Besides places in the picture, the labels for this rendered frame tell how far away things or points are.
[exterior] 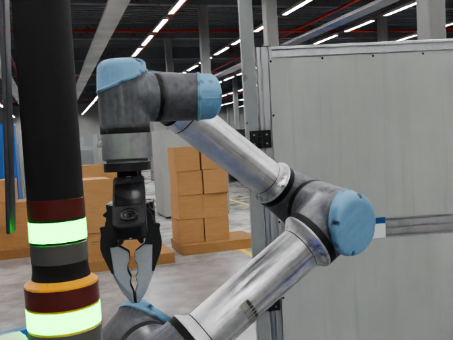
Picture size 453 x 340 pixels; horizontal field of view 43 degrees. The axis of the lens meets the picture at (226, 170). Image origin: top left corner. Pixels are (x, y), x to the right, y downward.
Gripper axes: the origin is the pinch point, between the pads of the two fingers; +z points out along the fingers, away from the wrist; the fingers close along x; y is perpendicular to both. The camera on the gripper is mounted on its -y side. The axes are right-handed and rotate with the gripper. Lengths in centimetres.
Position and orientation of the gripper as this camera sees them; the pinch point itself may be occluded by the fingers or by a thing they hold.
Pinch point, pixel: (135, 295)
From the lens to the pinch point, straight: 88.5
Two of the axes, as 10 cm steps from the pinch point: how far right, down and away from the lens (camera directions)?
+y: -0.9, -0.5, 9.9
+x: -9.9, 0.6, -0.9
